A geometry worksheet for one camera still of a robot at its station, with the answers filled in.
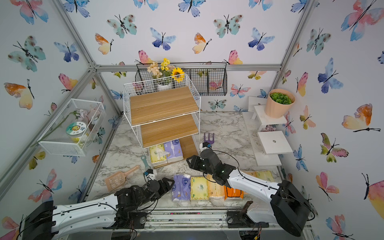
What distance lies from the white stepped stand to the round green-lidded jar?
2.91 feet

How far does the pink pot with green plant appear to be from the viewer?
79 cm

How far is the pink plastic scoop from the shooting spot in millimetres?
860

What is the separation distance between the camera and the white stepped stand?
0.86m
